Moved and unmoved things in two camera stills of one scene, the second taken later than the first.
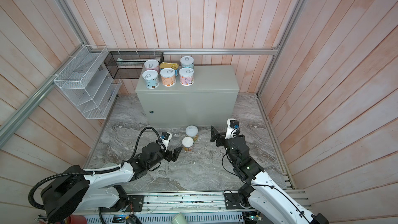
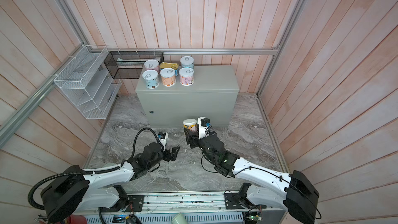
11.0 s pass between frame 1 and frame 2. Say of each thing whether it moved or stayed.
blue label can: stayed
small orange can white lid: moved
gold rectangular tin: stayed
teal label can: stayed
